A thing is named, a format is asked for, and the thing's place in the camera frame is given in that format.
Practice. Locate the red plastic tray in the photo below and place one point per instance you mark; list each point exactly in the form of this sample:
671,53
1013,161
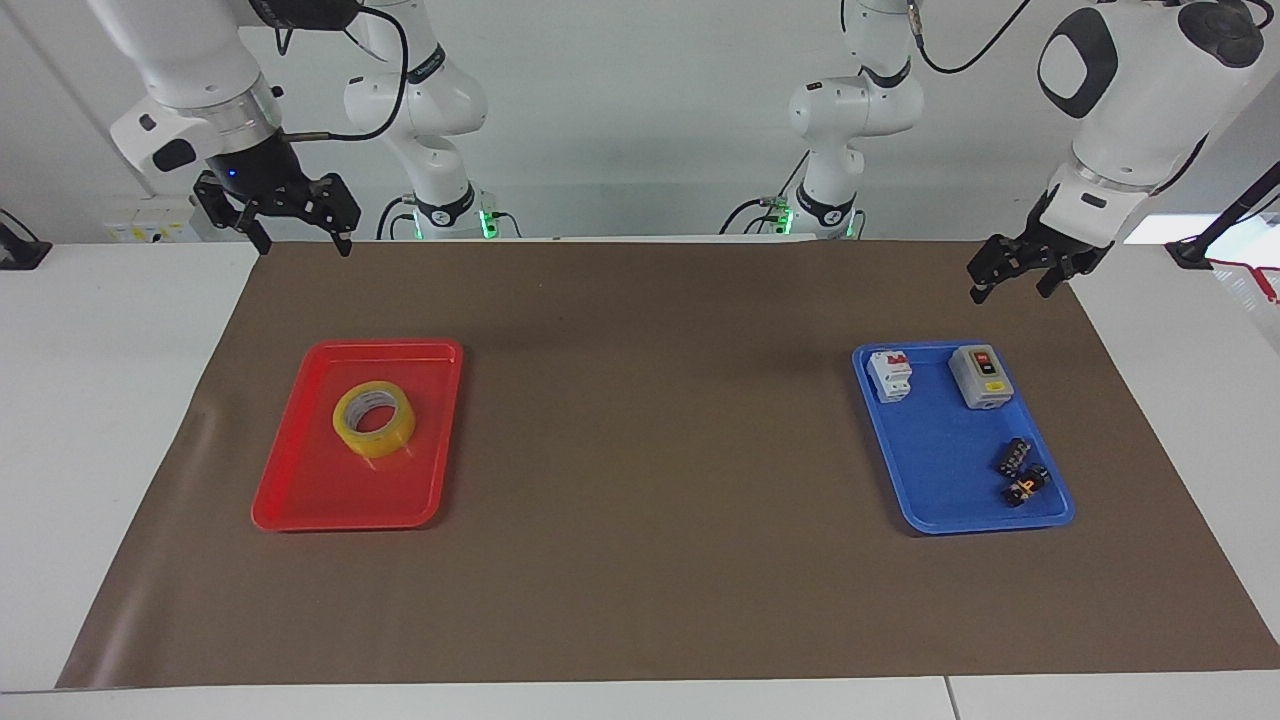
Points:
320,480

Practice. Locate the white circuit breaker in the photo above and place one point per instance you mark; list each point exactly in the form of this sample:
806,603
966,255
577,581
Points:
890,375

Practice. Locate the small black electrical part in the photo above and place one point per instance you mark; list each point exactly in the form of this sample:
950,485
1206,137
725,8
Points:
1024,487

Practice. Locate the black stand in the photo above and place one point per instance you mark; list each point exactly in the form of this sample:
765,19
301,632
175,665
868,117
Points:
1230,215
18,250

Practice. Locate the grey switch box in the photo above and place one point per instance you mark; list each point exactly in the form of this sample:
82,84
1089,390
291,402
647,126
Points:
982,378

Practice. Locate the white power strip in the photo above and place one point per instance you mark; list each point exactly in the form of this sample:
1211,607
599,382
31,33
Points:
150,222

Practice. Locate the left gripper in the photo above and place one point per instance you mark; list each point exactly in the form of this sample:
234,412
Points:
1068,245

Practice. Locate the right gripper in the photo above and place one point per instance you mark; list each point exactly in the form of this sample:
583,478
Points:
255,170

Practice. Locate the black terminal block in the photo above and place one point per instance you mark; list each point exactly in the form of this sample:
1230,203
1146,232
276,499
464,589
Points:
1013,457

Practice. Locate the blue plastic tray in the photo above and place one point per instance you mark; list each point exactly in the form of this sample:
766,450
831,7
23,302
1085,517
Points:
945,460

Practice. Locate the yellow tape roll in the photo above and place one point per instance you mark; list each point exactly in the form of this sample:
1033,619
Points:
352,432

